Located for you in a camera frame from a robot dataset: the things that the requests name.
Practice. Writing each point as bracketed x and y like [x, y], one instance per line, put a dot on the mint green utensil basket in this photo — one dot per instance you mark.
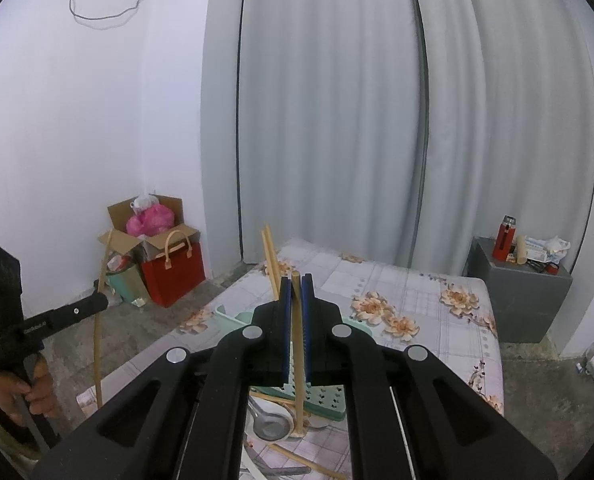
[322, 395]

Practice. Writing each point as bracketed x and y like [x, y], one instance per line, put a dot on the red tote bag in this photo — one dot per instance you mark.
[177, 275]

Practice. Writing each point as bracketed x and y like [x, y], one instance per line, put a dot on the person's left hand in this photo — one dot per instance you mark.
[42, 390]

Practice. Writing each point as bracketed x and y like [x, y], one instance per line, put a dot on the teal paper bag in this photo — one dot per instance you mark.
[127, 282]

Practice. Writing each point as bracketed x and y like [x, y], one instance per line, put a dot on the pink plastic bag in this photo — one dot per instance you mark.
[152, 220]

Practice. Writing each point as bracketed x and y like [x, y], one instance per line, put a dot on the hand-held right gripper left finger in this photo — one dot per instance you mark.
[286, 330]

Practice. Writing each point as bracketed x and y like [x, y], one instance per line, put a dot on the white plastic bag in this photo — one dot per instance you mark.
[144, 203]

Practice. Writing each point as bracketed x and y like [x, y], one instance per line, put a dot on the metal spoon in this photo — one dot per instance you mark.
[269, 425]
[318, 422]

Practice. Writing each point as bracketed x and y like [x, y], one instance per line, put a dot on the grey cabinet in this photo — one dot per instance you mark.
[522, 300]

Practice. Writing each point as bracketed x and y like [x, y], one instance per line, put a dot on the beige cylinder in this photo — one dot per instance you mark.
[520, 250]

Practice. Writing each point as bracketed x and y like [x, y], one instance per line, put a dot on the brown cardboard box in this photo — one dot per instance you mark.
[122, 240]

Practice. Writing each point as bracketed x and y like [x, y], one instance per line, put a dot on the white packets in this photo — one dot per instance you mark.
[547, 247]

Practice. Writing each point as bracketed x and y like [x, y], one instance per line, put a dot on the black red scissors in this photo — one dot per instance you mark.
[544, 265]

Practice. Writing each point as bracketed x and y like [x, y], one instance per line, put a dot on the single wooden chopstick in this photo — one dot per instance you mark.
[275, 260]
[300, 410]
[269, 262]

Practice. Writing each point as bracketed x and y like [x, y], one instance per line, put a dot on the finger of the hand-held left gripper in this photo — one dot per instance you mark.
[84, 307]

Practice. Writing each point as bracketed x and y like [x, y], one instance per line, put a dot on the white curtain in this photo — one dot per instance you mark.
[502, 110]
[327, 110]

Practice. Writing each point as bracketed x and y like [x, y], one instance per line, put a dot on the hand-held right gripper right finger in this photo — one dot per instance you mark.
[307, 330]

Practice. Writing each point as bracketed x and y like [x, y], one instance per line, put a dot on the red thermos bottle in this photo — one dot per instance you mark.
[504, 242]

